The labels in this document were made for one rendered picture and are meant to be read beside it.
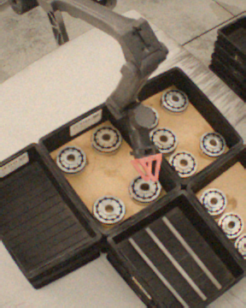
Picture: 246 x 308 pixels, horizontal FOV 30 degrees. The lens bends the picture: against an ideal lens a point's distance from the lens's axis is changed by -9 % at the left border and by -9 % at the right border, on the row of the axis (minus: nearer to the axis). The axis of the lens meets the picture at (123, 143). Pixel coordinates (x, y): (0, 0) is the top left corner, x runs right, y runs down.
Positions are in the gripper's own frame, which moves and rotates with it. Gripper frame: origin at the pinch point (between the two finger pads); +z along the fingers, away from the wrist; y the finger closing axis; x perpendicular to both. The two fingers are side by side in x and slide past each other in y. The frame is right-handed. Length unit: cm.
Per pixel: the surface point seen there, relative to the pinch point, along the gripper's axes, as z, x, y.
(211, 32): -76, -106, 155
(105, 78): -41, -4, 55
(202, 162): 1.1, -23.4, 18.7
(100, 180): -2.2, 12.1, 19.4
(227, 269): 39.2, -18.9, -1.1
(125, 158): -7.2, 1.6, 22.3
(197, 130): -10.3, -26.9, 24.7
